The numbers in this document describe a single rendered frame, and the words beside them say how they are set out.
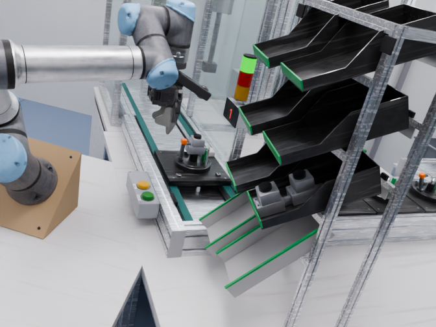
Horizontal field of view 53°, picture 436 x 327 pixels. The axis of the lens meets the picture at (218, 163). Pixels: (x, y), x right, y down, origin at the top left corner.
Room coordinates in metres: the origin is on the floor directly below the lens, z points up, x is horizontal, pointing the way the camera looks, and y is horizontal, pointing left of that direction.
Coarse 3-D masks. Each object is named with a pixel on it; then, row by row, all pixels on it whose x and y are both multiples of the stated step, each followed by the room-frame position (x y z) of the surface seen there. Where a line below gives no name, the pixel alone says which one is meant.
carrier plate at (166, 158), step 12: (156, 156) 1.52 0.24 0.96; (168, 156) 1.53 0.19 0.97; (168, 168) 1.43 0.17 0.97; (216, 168) 1.52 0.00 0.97; (168, 180) 1.36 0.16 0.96; (180, 180) 1.36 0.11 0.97; (192, 180) 1.38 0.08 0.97; (204, 180) 1.40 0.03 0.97; (216, 180) 1.42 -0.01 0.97; (228, 180) 1.44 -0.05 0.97
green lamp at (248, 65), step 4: (244, 56) 1.51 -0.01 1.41; (244, 60) 1.51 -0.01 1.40; (248, 60) 1.50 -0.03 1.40; (252, 60) 1.50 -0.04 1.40; (256, 60) 1.52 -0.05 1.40; (244, 64) 1.50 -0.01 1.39; (248, 64) 1.50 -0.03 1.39; (252, 64) 1.50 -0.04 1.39; (240, 68) 1.52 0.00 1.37; (244, 68) 1.50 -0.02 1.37; (248, 68) 1.50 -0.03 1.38; (252, 68) 1.51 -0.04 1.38; (248, 72) 1.50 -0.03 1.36; (252, 72) 1.51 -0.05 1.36
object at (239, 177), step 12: (252, 156) 1.10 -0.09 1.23; (264, 156) 1.11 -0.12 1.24; (228, 168) 1.05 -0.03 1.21; (240, 168) 1.08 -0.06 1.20; (252, 168) 1.07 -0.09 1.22; (264, 168) 1.06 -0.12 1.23; (276, 168) 0.99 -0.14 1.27; (288, 168) 1.00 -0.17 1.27; (240, 180) 1.02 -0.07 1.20; (252, 180) 0.97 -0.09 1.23; (264, 180) 0.98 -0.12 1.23; (276, 180) 0.99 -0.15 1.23; (240, 192) 0.97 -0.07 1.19
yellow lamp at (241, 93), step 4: (236, 84) 1.52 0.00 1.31; (236, 88) 1.51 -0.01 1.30; (240, 88) 1.50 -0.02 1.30; (244, 88) 1.50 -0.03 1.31; (248, 88) 1.51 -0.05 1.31; (236, 92) 1.51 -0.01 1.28; (240, 92) 1.50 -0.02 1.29; (244, 92) 1.50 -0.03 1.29; (248, 92) 1.51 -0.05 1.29; (236, 96) 1.50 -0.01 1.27; (240, 96) 1.50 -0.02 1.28; (244, 96) 1.50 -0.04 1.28; (240, 100) 1.50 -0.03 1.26; (244, 100) 1.50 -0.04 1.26
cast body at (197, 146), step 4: (192, 136) 1.50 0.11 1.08; (196, 136) 1.49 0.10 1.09; (200, 136) 1.50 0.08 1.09; (192, 140) 1.49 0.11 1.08; (196, 140) 1.48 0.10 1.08; (200, 140) 1.49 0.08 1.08; (204, 140) 1.49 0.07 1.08; (192, 144) 1.48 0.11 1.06; (196, 144) 1.48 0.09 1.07; (200, 144) 1.49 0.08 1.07; (188, 148) 1.48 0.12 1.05; (192, 148) 1.48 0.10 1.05; (196, 148) 1.48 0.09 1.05; (200, 148) 1.49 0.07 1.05; (204, 148) 1.50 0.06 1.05; (188, 152) 1.47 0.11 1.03; (192, 152) 1.48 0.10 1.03; (196, 152) 1.48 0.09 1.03; (200, 152) 1.49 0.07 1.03; (204, 152) 1.52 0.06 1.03
